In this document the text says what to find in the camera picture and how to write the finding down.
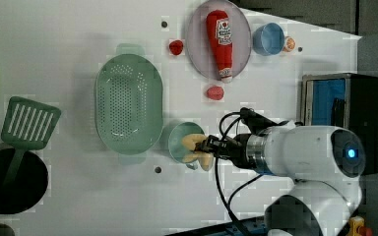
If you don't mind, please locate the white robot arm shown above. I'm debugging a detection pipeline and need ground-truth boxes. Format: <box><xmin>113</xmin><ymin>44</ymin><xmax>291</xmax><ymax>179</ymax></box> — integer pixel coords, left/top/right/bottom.
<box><xmin>193</xmin><ymin>124</ymin><xmax>366</xmax><ymax>236</ymax></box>

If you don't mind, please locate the silver black toaster oven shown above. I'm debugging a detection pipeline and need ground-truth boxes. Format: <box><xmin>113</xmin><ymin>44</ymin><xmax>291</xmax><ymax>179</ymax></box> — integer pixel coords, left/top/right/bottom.
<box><xmin>299</xmin><ymin>73</ymin><xmax>378</xmax><ymax>175</ymax></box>

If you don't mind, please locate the plush red ketchup bottle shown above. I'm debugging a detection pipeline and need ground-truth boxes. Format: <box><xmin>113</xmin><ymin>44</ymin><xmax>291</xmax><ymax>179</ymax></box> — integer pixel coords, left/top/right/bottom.
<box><xmin>206</xmin><ymin>10</ymin><xmax>233</xmax><ymax>83</ymax></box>

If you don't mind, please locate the green mug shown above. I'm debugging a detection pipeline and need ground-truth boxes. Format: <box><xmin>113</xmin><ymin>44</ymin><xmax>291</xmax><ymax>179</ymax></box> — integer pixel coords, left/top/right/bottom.
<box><xmin>167</xmin><ymin>121</ymin><xmax>204</xmax><ymax>164</ymax></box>

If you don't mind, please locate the plush orange slice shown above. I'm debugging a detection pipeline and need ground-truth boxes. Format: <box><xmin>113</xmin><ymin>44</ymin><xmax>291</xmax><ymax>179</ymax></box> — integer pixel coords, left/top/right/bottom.
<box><xmin>283</xmin><ymin>36</ymin><xmax>296</xmax><ymax>52</ymax></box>

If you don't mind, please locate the grey round plate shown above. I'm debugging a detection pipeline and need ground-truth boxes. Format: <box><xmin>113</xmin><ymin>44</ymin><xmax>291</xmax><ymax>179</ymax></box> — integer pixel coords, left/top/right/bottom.
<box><xmin>185</xmin><ymin>0</ymin><xmax>252</xmax><ymax>81</ymax></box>

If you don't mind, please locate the green oval colander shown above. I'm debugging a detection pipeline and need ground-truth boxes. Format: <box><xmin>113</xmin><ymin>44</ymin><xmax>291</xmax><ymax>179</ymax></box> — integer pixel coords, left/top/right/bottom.
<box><xmin>94</xmin><ymin>43</ymin><xmax>163</xmax><ymax>165</ymax></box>

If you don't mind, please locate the black round pan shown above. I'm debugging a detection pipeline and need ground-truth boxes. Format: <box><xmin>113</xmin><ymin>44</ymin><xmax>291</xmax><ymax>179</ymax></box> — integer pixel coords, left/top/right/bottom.
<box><xmin>0</xmin><ymin>148</ymin><xmax>48</xmax><ymax>214</ymax></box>

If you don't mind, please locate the green slotted spatula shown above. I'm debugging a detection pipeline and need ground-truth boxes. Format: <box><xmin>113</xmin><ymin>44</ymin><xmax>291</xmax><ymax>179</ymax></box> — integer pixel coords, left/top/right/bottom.
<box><xmin>1</xmin><ymin>96</ymin><xmax>61</xmax><ymax>186</ymax></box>

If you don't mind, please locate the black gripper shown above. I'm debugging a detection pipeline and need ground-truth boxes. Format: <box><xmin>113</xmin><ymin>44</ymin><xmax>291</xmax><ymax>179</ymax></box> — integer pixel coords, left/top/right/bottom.
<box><xmin>194</xmin><ymin>134</ymin><xmax>250</xmax><ymax>169</ymax></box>

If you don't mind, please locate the blue bowl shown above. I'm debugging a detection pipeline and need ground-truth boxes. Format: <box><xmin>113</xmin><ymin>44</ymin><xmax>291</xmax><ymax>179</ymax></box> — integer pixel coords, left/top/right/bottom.
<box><xmin>253</xmin><ymin>23</ymin><xmax>284</xmax><ymax>56</ymax></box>

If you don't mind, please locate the small red plush strawberry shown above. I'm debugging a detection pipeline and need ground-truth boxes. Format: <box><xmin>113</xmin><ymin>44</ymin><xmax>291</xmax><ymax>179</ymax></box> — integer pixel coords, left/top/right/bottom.
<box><xmin>168</xmin><ymin>40</ymin><xmax>184</xmax><ymax>56</ymax></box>

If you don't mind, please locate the large plush strawberry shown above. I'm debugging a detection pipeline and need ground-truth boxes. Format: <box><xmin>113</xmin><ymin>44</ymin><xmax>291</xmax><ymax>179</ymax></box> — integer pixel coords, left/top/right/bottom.
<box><xmin>206</xmin><ymin>86</ymin><xmax>224</xmax><ymax>100</ymax></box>

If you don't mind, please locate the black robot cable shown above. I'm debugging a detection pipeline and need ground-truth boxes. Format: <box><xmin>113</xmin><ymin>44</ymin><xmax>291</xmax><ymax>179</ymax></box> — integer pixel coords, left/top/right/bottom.
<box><xmin>214</xmin><ymin>107</ymin><xmax>296</xmax><ymax>236</ymax></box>

